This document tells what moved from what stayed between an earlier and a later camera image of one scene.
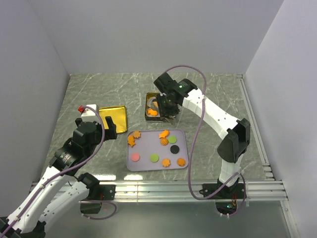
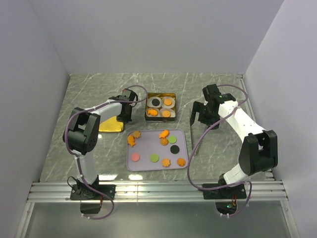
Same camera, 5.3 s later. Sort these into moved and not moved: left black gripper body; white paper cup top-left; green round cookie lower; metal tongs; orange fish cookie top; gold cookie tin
Moved: left black gripper body; metal tongs
Not moved: orange fish cookie top; gold cookie tin; green round cookie lower; white paper cup top-left
